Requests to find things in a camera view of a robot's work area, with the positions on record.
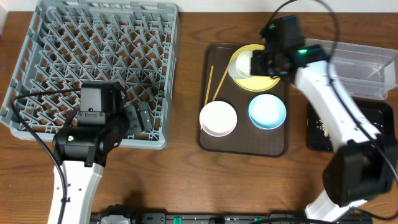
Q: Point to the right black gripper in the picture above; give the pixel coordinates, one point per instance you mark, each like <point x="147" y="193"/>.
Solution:
<point x="258" y="68"/>

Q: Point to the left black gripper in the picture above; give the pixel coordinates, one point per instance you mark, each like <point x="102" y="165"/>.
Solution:
<point x="132" y="117"/>

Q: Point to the white cup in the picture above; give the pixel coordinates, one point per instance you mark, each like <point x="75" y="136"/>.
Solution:
<point x="240" y="67"/>

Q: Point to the light blue bowl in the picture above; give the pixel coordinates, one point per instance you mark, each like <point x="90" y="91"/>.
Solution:
<point x="267" y="111"/>

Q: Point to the rice food scraps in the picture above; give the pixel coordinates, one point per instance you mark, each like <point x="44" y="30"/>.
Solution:
<point x="321" y="127"/>

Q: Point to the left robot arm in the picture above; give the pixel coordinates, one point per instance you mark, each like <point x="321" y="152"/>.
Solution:
<point x="82" y="144"/>

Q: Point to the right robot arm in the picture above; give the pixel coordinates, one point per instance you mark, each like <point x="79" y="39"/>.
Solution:
<point x="364" y="161"/>

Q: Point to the black waste tray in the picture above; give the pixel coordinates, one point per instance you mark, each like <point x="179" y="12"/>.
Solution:
<point x="379" y="113"/>

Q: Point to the yellow plate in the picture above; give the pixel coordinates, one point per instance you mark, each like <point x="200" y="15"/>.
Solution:
<point x="257" y="83"/>

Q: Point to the grey plastic dish rack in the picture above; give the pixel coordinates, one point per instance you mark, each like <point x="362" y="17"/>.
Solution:
<point x="71" y="42"/>

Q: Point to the left wooden chopstick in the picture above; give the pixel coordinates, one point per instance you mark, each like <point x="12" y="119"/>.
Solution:
<point x="208" y="86"/>

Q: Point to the wooden chopstick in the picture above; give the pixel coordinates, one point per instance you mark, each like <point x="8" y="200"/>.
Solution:
<point x="220" y="83"/>
<point x="208" y="86"/>

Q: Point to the brown serving tray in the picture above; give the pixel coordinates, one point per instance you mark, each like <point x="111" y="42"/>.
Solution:
<point x="245" y="138"/>

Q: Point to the right wooden chopstick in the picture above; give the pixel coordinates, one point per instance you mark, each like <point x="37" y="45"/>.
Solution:
<point x="220" y="83"/>

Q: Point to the clear plastic bin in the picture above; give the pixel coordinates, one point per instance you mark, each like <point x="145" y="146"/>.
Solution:
<point x="366" y="71"/>

